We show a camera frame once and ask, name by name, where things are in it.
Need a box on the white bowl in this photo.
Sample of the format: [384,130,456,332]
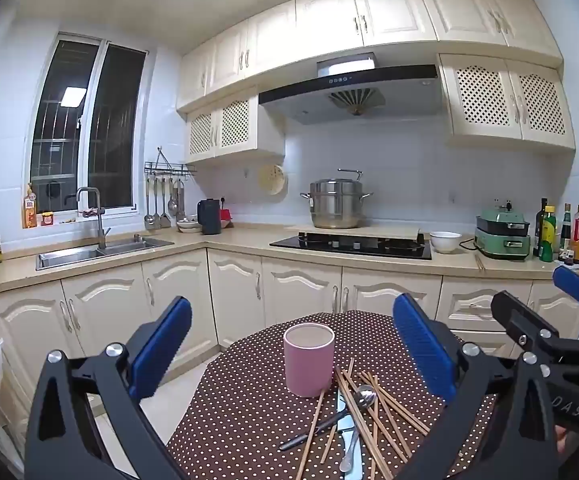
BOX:
[429,231,463,254]

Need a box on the dark oil bottle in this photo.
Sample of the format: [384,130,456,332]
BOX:
[534,197,549,257]

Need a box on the row of cream wall cabinets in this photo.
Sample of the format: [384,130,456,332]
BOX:
[176,0,563,113]

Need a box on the brown polka dot tablecloth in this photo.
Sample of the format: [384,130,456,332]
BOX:
[166,310,515,480]

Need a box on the dark sauce bottle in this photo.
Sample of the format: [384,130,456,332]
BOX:
[558,203,573,261]

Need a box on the black kettle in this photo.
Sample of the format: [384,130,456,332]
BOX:
[198,199,222,236]

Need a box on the black fork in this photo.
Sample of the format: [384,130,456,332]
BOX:
[278,400,365,452]

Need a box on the stainless steel sink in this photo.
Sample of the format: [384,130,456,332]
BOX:
[36,236,175,272]

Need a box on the stainless steel steamer pot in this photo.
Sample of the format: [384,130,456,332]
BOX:
[299,168,373,230]

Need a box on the person's right hand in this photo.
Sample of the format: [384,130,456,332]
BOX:
[555,426,579,461]

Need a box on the round cream trivet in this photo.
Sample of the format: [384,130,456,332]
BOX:
[259,164,288,196]

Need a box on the pink cup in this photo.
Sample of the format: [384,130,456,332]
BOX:
[283,323,335,399]

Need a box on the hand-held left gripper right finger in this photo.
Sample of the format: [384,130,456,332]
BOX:
[393,292,560,480]

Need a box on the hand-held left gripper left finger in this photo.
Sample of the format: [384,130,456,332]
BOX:
[24,296,193,480]

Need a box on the light blue table knife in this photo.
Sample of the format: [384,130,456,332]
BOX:
[336,387,367,480]

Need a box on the wall utensil rack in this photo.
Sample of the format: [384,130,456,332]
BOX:
[144,146,197,179]

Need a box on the pile of wooden chopsticks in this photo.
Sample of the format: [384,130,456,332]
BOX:
[294,357,430,480]

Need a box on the cream lattice door cabinet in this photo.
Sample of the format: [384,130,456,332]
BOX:
[438,53,577,154]
[185,92,286,164]

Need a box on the black range hood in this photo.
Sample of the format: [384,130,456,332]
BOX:
[258,52,443,127]

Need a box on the beige wooden board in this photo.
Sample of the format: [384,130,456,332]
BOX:
[284,224,423,241]

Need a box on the steel kitchen faucet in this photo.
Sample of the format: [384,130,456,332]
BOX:
[76,187,112,251]

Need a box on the orange dish soap bottle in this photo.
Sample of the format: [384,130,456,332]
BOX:
[23,183,38,230]

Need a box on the silver metal spoon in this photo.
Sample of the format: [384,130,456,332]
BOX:
[339,385,377,473]

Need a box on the black gas hob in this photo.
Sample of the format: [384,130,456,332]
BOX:
[269,232,433,261]

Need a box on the kitchen window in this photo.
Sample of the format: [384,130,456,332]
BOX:
[29,31,149,215]

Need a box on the green electric cooker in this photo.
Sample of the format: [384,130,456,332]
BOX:
[473,200,531,261]

